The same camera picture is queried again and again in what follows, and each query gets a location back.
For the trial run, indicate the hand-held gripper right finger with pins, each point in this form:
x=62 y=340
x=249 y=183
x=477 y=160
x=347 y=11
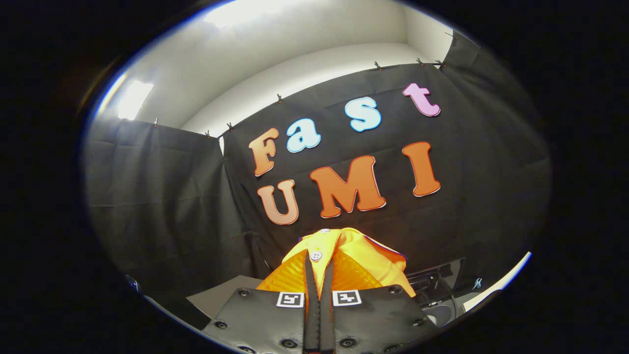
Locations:
x=378 y=319

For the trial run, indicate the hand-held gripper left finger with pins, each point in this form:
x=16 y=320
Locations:
x=260 y=319

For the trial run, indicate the grey toy washing machine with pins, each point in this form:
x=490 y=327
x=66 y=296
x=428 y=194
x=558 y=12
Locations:
x=442 y=300

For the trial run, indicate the orange polo shirt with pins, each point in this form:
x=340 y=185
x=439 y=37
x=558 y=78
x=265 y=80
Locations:
x=356 y=246

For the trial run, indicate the grey flat board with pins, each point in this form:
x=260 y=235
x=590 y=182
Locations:
x=216 y=297

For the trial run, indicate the small blue object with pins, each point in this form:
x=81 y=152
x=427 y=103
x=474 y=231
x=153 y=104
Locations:
x=132 y=284

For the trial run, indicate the black backdrop cloth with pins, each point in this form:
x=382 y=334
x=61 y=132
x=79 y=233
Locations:
x=162 y=196

